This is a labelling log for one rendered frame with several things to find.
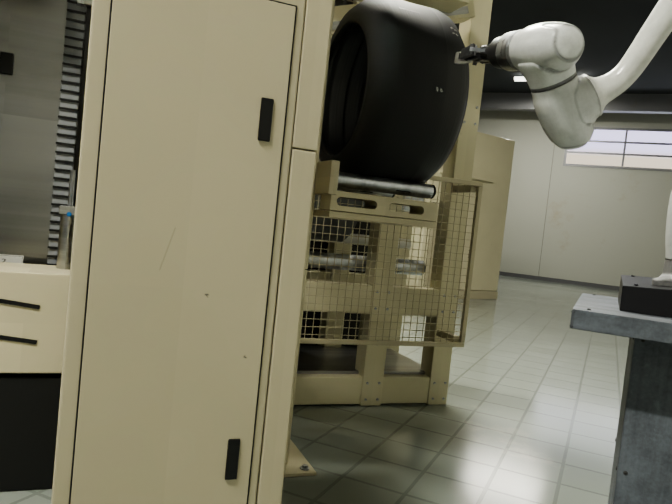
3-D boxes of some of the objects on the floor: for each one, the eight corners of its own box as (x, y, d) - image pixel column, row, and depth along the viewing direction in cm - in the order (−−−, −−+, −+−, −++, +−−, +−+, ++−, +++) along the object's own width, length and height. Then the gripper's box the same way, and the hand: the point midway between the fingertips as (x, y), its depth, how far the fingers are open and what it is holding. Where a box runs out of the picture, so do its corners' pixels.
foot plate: (228, 480, 174) (229, 473, 174) (212, 445, 199) (213, 438, 199) (316, 475, 184) (317, 468, 184) (290, 442, 209) (291, 436, 209)
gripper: (535, 41, 144) (479, 49, 166) (490, 29, 140) (438, 38, 161) (528, 73, 146) (474, 76, 167) (483, 62, 141) (433, 67, 163)
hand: (463, 57), depth 161 cm, fingers closed
